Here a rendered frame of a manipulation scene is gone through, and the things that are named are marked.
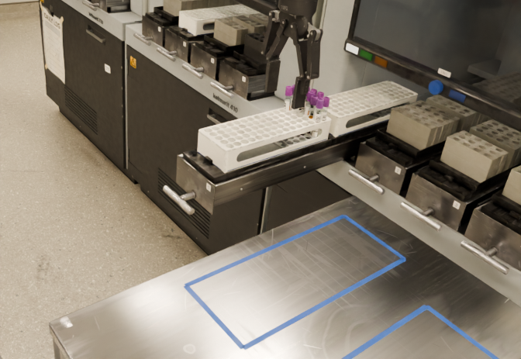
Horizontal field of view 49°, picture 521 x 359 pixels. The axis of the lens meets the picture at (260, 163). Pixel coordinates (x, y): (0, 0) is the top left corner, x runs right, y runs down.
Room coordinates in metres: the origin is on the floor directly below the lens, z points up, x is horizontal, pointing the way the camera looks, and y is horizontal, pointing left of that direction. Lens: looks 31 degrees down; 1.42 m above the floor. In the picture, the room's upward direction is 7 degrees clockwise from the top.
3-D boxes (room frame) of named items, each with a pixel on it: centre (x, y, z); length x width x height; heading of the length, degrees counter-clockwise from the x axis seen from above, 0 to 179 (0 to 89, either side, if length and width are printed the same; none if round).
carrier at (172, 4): (1.94, 0.36, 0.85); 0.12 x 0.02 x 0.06; 43
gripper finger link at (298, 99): (1.09, -0.06, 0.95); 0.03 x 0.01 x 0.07; 133
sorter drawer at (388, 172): (1.36, -0.50, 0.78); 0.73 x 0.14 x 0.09; 133
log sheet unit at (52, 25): (2.52, 1.04, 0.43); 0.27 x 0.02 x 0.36; 43
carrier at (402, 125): (1.20, -0.33, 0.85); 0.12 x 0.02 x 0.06; 43
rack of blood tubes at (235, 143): (1.10, -0.01, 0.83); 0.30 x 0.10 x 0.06; 133
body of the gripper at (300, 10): (1.13, -0.03, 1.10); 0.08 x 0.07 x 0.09; 43
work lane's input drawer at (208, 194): (1.19, -0.11, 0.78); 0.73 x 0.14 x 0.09; 133
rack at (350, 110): (1.32, -0.24, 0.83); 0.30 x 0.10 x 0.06; 133
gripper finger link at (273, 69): (1.16, 0.00, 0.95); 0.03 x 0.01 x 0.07; 133
